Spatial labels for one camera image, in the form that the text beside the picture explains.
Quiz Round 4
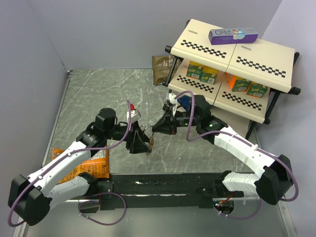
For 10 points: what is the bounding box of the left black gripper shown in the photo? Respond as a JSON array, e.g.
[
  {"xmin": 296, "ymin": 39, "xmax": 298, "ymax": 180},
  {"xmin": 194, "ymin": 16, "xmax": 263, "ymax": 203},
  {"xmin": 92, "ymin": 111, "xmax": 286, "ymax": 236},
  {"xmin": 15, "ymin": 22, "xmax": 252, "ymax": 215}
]
[{"xmin": 105, "ymin": 119, "xmax": 151, "ymax": 153}]

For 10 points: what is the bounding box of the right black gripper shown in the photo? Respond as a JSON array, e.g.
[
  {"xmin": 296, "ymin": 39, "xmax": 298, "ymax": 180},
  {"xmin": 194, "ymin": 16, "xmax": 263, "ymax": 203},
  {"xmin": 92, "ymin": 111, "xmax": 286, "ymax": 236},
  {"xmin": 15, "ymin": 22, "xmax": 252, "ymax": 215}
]
[{"xmin": 152, "ymin": 106, "xmax": 199, "ymax": 135}]

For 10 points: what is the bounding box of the brass padlock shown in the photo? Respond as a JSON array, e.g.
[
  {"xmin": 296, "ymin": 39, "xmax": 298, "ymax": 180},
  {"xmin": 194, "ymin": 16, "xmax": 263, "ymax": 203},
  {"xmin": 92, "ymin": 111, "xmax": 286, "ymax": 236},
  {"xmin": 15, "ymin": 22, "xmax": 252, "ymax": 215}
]
[{"xmin": 143, "ymin": 125, "xmax": 154, "ymax": 157}]

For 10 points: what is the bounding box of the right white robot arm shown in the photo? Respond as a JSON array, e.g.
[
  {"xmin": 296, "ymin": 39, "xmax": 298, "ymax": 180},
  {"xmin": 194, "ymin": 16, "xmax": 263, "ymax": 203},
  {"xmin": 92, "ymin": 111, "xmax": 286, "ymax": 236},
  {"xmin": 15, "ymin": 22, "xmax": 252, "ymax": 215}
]
[{"xmin": 152, "ymin": 93, "xmax": 299, "ymax": 205}]

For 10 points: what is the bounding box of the blue snack bag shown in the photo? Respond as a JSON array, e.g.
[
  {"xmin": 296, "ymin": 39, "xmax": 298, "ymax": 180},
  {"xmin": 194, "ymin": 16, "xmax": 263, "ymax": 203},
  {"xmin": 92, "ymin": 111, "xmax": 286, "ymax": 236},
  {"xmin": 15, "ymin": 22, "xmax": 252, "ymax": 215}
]
[{"xmin": 177, "ymin": 95, "xmax": 191, "ymax": 111}]

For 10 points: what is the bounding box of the orange chips bag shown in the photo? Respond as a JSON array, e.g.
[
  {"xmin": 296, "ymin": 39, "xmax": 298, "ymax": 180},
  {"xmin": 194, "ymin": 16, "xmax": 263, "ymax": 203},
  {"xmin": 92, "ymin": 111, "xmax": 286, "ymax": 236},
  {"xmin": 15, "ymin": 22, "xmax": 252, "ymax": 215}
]
[{"xmin": 58, "ymin": 150, "xmax": 110, "ymax": 184}]

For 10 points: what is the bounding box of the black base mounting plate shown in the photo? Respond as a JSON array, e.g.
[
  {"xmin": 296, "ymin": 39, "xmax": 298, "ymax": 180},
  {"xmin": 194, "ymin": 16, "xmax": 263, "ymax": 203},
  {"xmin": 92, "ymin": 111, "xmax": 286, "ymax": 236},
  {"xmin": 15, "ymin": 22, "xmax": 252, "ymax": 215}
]
[{"xmin": 83, "ymin": 173, "xmax": 244, "ymax": 210}]

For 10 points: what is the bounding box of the brown foil pouch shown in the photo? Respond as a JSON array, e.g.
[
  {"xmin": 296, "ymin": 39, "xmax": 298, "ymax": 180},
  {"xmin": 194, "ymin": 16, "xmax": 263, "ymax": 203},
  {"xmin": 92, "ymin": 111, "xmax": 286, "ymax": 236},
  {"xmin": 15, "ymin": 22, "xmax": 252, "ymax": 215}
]
[{"xmin": 152, "ymin": 55, "xmax": 174, "ymax": 85}]

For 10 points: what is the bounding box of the green box far left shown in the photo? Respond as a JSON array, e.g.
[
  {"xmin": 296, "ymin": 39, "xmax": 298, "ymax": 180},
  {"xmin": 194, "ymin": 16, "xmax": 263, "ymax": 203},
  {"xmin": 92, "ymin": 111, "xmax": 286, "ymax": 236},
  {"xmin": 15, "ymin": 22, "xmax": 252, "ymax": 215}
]
[{"xmin": 186, "ymin": 61, "xmax": 204, "ymax": 80}]

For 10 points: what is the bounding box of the orange green box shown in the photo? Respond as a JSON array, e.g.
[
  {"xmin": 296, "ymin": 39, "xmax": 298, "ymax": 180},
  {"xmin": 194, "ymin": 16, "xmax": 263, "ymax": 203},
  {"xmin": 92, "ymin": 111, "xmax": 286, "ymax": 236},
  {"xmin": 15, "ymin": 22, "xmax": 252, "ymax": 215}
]
[{"xmin": 225, "ymin": 73, "xmax": 251, "ymax": 92}]

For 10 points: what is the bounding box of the beige three-tier shelf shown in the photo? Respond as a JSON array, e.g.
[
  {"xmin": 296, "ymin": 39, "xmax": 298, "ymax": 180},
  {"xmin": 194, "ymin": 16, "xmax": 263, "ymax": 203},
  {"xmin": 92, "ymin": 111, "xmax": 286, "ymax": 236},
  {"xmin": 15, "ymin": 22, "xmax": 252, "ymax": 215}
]
[{"xmin": 164, "ymin": 19, "xmax": 301, "ymax": 138}]

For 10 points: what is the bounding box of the green box far right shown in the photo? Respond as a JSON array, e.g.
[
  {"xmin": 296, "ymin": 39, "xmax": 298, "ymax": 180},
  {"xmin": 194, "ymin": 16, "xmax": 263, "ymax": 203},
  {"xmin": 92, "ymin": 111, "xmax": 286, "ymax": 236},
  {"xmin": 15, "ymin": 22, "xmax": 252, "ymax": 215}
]
[{"xmin": 246, "ymin": 82, "xmax": 268, "ymax": 98}]

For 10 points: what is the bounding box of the purple toothpaste box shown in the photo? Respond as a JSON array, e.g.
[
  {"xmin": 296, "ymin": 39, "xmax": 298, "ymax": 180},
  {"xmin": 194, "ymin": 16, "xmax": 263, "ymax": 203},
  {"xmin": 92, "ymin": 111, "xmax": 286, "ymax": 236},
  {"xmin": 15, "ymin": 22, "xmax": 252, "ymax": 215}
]
[{"xmin": 208, "ymin": 27, "xmax": 258, "ymax": 45}]

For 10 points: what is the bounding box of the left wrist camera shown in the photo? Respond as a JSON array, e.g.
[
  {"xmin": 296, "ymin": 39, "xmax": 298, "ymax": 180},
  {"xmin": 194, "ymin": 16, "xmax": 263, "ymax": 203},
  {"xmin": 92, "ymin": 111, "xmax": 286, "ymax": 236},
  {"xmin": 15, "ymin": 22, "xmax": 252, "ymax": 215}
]
[{"xmin": 126, "ymin": 104, "xmax": 141, "ymax": 123}]

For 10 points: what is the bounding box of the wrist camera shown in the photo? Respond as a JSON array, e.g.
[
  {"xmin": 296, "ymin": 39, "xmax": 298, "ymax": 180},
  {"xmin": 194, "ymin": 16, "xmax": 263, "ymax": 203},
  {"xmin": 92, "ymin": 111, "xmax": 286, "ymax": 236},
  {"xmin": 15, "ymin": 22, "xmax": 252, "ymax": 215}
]
[
  {"xmin": 126, "ymin": 104, "xmax": 141, "ymax": 123},
  {"xmin": 166, "ymin": 92, "xmax": 178, "ymax": 116}
]

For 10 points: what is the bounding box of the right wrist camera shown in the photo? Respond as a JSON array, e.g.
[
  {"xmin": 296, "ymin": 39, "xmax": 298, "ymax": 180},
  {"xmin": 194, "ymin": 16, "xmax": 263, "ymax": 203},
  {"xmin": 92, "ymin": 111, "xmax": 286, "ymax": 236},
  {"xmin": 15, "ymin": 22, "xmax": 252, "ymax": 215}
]
[{"xmin": 166, "ymin": 92, "xmax": 178, "ymax": 116}]

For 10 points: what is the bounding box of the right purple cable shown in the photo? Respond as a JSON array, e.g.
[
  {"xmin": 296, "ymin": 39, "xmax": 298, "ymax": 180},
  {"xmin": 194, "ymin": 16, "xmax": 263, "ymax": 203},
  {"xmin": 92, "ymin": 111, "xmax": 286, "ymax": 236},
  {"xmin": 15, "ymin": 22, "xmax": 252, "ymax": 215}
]
[{"xmin": 175, "ymin": 90, "xmax": 299, "ymax": 220}]

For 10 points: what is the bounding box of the purple cable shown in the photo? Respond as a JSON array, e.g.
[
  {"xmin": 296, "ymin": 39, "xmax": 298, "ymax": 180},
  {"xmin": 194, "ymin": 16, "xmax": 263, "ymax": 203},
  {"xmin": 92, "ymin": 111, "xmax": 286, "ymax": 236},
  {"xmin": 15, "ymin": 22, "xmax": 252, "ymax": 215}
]
[
  {"xmin": 175, "ymin": 90, "xmax": 299, "ymax": 220},
  {"xmin": 7, "ymin": 100, "xmax": 133, "ymax": 227}
]

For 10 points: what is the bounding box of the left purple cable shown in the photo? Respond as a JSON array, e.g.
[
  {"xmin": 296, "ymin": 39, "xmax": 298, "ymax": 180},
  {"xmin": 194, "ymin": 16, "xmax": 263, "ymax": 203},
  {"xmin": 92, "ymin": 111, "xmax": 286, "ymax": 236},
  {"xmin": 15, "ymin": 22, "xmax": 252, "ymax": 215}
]
[{"xmin": 7, "ymin": 100, "xmax": 133, "ymax": 227}]

